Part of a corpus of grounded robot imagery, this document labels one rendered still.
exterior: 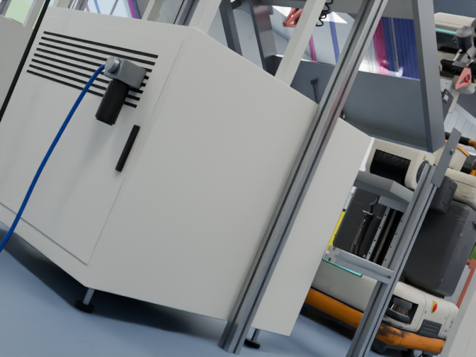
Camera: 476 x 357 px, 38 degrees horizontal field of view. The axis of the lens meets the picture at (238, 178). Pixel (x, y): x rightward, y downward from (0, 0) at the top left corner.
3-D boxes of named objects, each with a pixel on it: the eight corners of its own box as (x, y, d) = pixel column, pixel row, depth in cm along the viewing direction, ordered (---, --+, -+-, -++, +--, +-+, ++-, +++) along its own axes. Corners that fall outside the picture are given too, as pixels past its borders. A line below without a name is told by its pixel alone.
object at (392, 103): (280, 105, 253) (286, 102, 254) (432, 144, 204) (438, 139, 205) (269, 57, 244) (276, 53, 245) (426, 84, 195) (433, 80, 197)
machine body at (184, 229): (139, 266, 233) (212, 95, 235) (281, 358, 182) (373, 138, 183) (-45, 214, 190) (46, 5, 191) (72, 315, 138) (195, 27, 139)
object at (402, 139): (275, 112, 252) (290, 104, 256) (427, 151, 203) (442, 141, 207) (275, 109, 251) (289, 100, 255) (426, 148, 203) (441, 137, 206)
